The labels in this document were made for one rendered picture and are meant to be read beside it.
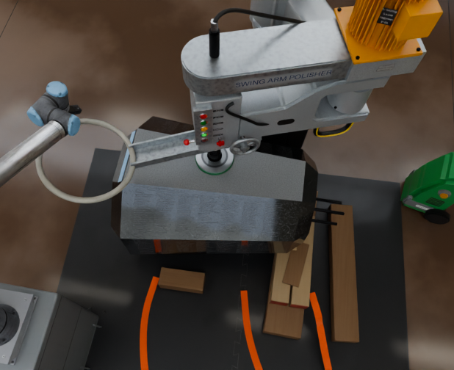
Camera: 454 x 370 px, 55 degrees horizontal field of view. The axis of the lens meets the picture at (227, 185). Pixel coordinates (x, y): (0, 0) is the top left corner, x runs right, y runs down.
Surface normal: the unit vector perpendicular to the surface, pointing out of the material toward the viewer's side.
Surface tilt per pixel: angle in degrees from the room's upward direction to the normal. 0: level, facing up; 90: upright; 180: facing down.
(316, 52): 0
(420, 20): 90
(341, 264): 0
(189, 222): 45
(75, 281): 0
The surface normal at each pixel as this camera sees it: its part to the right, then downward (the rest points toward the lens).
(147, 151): -0.12, -0.38
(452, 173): -0.50, -0.53
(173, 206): -0.06, 0.36
